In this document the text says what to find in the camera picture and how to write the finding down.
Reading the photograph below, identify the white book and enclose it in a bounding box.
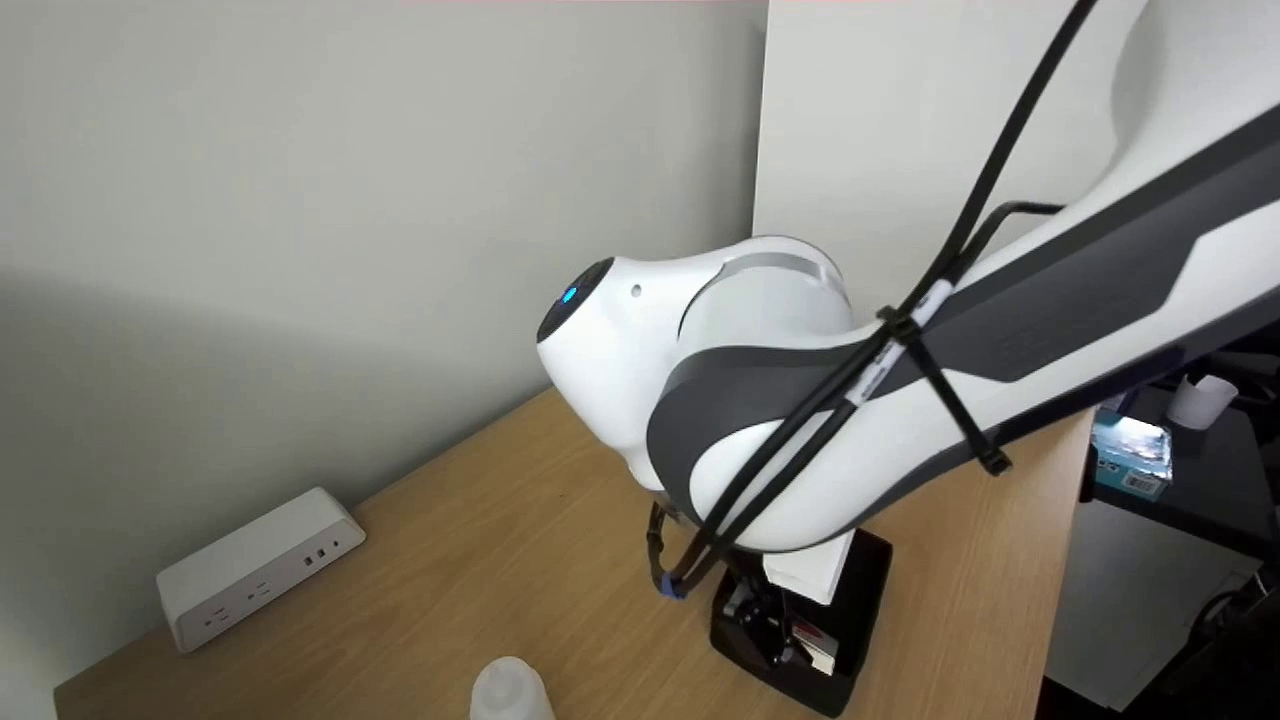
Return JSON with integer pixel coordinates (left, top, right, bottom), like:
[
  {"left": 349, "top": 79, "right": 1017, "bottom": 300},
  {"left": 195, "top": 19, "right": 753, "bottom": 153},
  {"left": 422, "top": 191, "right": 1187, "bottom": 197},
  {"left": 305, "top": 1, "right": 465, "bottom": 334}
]
[{"left": 762, "top": 528, "right": 858, "bottom": 677}]

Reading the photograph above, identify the black box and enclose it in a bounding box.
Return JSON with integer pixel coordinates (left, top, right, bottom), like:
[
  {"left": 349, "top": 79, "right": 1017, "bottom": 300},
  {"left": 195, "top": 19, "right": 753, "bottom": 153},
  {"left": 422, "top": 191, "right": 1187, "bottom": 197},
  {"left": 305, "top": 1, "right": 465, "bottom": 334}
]
[{"left": 709, "top": 526, "right": 894, "bottom": 719}]

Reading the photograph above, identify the blue cardboard box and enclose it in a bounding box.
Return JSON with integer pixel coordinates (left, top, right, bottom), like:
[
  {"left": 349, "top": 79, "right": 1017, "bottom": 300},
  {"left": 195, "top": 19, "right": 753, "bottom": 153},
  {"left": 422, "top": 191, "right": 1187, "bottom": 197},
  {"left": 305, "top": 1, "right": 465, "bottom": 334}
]
[{"left": 1089, "top": 408, "right": 1174, "bottom": 502}]

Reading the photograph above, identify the white plastic bottle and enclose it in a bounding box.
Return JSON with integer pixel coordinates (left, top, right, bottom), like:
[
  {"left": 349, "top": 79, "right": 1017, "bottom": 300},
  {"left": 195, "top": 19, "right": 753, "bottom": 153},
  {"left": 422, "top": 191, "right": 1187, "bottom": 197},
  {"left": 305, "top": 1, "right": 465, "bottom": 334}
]
[{"left": 469, "top": 656, "right": 557, "bottom": 720}]

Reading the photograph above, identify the white paper cup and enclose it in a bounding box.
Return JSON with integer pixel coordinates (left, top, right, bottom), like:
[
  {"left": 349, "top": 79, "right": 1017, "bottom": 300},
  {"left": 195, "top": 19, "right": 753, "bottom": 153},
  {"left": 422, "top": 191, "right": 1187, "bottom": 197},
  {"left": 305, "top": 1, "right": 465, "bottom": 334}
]
[{"left": 1167, "top": 374, "right": 1240, "bottom": 432}]

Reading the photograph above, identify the white power strip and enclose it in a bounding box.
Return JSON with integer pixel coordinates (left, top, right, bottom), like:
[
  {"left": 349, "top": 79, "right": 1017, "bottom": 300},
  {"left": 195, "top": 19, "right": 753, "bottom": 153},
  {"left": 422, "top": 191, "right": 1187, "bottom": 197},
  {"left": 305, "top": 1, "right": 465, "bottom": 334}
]
[{"left": 156, "top": 486, "right": 368, "bottom": 655}]

